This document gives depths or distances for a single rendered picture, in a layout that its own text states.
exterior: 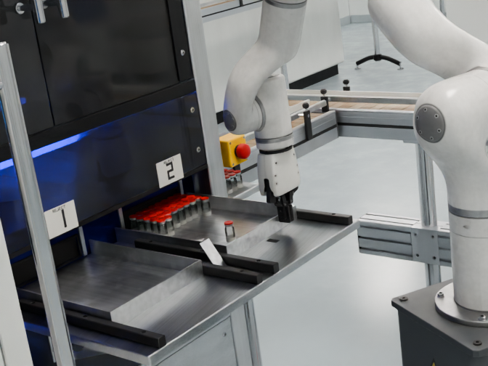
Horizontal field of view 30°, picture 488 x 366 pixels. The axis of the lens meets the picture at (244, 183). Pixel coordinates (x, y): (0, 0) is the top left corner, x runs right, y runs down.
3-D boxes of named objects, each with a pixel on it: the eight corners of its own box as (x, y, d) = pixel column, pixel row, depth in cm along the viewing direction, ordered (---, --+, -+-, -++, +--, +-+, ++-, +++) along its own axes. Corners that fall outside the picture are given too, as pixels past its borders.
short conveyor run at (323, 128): (204, 210, 241) (195, 152, 236) (161, 203, 250) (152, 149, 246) (343, 138, 290) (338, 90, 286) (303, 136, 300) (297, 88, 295)
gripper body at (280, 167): (275, 136, 208) (282, 184, 211) (247, 149, 201) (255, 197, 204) (301, 137, 203) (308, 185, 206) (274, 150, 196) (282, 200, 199)
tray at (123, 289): (1, 298, 191) (-2, 283, 190) (92, 253, 209) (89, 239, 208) (113, 329, 169) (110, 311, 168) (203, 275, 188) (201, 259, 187)
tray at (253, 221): (117, 241, 215) (114, 227, 214) (189, 205, 234) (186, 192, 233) (228, 261, 194) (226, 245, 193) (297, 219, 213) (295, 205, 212)
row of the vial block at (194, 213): (150, 238, 213) (147, 219, 212) (200, 212, 227) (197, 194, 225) (157, 239, 212) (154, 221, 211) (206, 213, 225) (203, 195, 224)
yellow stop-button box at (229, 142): (210, 165, 237) (206, 139, 235) (227, 157, 242) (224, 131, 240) (232, 168, 232) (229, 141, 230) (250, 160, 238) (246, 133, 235)
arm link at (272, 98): (267, 141, 195) (300, 131, 200) (258, 81, 192) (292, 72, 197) (244, 138, 202) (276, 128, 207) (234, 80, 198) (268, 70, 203)
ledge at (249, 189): (191, 200, 243) (190, 194, 243) (221, 185, 253) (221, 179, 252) (231, 205, 235) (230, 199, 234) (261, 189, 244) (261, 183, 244)
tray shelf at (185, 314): (-17, 316, 187) (-18, 308, 187) (203, 205, 238) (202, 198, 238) (150, 366, 158) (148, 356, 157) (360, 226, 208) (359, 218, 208)
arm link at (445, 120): (534, 202, 157) (528, 65, 150) (462, 235, 147) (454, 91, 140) (477, 190, 166) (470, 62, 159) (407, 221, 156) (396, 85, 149)
